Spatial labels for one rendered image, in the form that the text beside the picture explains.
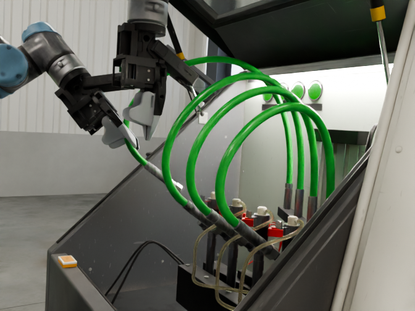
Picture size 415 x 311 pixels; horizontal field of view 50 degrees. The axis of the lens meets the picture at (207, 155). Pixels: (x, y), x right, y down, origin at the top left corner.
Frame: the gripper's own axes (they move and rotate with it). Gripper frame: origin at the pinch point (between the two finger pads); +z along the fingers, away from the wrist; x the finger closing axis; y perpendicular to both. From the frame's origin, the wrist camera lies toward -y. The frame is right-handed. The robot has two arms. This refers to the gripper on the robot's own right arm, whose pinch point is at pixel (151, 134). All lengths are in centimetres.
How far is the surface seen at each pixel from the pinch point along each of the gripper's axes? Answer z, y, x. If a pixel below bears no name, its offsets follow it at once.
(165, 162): 4.5, 1.7, 10.4
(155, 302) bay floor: 42.6, -12.2, -19.7
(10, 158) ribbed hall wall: 66, -54, -648
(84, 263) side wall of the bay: 34.1, 3.4, -29.3
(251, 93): -8.1, -9.5, 18.6
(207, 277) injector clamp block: 27.5, -11.0, 6.2
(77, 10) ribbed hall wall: -174, -147, -658
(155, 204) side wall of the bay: 19.7, -15.1, -29.3
